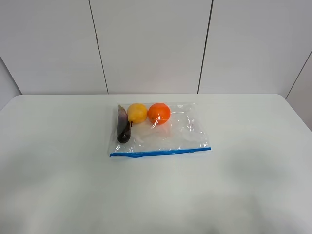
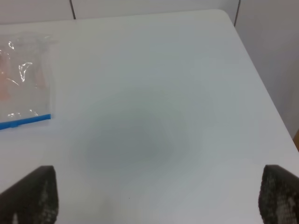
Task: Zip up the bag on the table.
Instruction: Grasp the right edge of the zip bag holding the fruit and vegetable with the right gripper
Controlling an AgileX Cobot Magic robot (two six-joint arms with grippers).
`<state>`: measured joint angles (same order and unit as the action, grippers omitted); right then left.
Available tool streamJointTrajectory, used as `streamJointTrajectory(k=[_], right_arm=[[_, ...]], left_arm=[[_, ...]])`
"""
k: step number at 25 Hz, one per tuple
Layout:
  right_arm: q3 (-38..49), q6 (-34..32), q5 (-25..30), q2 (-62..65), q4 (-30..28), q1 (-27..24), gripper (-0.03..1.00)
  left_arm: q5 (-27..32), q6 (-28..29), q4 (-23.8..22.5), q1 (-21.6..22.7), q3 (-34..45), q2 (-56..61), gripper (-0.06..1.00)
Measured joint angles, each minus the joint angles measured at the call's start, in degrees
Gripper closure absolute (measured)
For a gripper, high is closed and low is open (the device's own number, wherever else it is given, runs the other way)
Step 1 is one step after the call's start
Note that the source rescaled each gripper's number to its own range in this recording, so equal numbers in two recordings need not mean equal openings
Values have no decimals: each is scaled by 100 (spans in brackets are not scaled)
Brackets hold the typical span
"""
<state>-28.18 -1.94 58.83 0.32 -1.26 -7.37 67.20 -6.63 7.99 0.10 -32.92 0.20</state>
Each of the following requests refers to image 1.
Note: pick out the orange fruit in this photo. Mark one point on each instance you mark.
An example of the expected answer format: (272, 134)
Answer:
(159, 113)

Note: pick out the clear zip bag blue seal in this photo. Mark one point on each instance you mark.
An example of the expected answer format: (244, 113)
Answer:
(183, 133)

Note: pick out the yellow pear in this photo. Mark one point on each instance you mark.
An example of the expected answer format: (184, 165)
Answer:
(137, 113)

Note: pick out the purple eggplant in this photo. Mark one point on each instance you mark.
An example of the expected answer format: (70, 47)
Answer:
(123, 126)

